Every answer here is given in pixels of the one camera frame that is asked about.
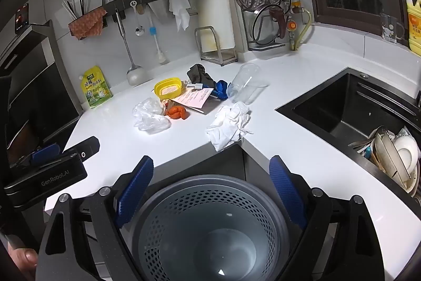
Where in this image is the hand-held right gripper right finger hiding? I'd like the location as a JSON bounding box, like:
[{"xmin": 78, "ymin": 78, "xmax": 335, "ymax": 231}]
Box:
[{"xmin": 269, "ymin": 155, "xmax": 385, "ymax": 281}]

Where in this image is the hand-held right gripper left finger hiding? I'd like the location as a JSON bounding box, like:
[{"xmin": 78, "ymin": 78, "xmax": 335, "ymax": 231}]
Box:
[{"xmin": 34, "ymin": 155, "xmax": 155, "ymax": 281}]

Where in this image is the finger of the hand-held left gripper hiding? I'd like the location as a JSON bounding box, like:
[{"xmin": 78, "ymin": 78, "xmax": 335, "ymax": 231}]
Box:
[
  {"xmin": 10, "ymin": 143, "xmax": 63, "ymax": 170},
  {"xmin": 62, "ymin": 136, "xmax": 101, "ymax": 160}
]

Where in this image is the clear plastic bag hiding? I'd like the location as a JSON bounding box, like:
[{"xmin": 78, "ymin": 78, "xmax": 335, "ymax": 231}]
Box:
[{"xmin": 133, "ymin": 97, "xmax": 172, "ymax": 135}]

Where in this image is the grey perforated bin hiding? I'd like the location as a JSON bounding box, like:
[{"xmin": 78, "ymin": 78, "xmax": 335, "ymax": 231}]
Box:
[{"xmin": 132, "ymin": 175, "xmax": 290, "ymax": 281}]

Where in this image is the white tissue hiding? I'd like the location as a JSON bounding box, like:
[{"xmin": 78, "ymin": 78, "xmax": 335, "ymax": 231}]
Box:
[{"xmin": 206, "ymin": 102, "xmax": 254, "ymax": 152}]

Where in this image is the yellow plastic lid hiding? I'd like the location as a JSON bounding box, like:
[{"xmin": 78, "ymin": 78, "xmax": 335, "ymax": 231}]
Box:
[{"xmin": 154, "ymin": 78, "xmax": 183, "ymax": 101}]

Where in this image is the clear plastic cup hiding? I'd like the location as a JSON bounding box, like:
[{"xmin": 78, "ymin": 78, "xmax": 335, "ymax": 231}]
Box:
[{"xmin": 226, "ymin": 63, "xmax": 269, "ymax": 104}]

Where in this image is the blue lanyard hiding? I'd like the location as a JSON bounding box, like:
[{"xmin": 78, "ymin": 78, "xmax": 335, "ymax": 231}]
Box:
[{"xmin": 187, "ymin": 80, "xmax": 229, "ymax": 101}]

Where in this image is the person's left hand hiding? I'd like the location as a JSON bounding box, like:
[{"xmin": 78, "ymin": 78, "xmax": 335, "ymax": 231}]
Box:
[{"xmin": 7, "ymin": 247, "xmax": 39, "ymax": 281}]

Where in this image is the yellow green seasoning pouch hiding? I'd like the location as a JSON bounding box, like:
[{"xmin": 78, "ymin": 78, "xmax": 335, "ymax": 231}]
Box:
[{"xmin": 79, "ymin": 65, "xmax": 112, "ymax": 109}]

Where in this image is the black integrated stove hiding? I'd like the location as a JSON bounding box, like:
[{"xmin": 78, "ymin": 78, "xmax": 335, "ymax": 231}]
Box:
[{"xmin": 0, "ymin": 19, "xmax": 83, "ymax": 167}]

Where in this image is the steel spatula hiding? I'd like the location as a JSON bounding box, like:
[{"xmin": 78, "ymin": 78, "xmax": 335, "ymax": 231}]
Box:
[{"xmin": 115, "ymin": 13, "xmax": 146, "ymax": 87}]

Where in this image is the black sink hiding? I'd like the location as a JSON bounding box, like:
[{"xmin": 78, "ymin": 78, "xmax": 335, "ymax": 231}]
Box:
[{"xmin": 275, "ymin": 67, "xmax": 421, "ymax": 200}]

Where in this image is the pink paper receipt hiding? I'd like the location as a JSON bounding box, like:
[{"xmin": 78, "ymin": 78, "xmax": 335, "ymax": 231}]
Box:
[{"xmin": 171, "ymin": 87, "xmax": 214, "ymax": 114}]

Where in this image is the orange dishcloth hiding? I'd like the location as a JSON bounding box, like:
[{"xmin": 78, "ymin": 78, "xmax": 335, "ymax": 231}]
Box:
[{"xmin": 68, "ymin": 8, "xmax": 108, "ymax": 40}]

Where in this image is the pile of white dishes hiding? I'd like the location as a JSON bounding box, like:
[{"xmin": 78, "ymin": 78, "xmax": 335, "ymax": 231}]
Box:
[{"xmin": 352, "ymin": 125, "xmax": 421, "ymax": 200}]

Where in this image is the steel spoon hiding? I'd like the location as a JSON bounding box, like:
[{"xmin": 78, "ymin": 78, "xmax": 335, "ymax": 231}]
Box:
[{"xmin": 130, "ymin": 0, "xmax": 146, "ymax": 37}]

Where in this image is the blue and white bottle brush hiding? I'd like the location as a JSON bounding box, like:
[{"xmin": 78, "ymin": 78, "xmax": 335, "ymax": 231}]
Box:
[{"xmin": 146, "ymin": 11, "xmax": 168, "ymax": 65}]

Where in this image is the dark grey cloth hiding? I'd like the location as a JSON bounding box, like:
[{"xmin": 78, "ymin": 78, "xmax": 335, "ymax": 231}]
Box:
[{"xmin": 186, "ymin": 64, "xmax": 216, "ymax": 89}]

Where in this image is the phone with red screen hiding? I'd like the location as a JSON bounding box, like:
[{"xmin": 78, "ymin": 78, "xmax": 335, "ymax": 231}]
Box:
[{"xmin": 14, "ymin": 3, "xmax": 30, "ymax": 35}]

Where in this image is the bundle of chopsticks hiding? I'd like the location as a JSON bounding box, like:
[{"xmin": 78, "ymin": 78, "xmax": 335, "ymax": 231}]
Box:
[{"xmin": 61, "ymin": 0, "xmax": 94, "ymax": 20}]

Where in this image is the steel cutting board stand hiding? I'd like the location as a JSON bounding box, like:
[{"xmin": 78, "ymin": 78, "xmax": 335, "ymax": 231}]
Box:
[{"xmin": 194, "ymin": 26, "xmax": 238, "ymax": 67}]

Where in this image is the white hanging cloth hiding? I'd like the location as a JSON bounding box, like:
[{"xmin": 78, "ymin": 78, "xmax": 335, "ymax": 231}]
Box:
[{"xmin": 169, "ymin": 0, "xmax": 192, "ymax": 32}]

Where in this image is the glass pot lid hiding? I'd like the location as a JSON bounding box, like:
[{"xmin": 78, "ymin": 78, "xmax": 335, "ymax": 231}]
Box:
[{"xmin": 252, "ymin": 3, "xmax": 292, "ymax": 46}]

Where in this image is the brown silicone pot holder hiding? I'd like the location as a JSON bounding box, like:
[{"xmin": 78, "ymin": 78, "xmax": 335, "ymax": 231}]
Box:
[{"xmin": 270, "ymin": 7, "xmax": 287, "ymax": 38}]

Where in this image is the white cutting board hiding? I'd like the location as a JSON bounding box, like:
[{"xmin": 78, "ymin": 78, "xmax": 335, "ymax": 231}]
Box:
[{"xmin": 197, "ymin": 0, "xmax": 244, "ymax": 53}]

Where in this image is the glass mug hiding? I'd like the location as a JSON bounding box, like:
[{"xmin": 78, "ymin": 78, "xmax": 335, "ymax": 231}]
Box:
[{"xmin": 380, "ymin": 13, "xmax": 406, "ymax": 45}]

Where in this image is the yellow dish soap bottle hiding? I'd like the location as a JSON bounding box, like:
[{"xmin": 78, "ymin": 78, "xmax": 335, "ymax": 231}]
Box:
[{"xmin": 399, "ymin": 0, "xmax": 421, "ymax": 58}]

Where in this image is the black wire lid rack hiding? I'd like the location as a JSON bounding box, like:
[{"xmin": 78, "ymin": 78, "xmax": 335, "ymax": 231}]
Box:
[{"xmin": 242, "ymin": 0, "xmax": 293, "ymax": 52}]

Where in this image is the gas valve with hose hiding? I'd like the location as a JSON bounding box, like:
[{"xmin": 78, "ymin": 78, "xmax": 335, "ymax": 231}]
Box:
[{"xmin": 287, "ymin": 1, "xmax": 313, "ymax": 53}]

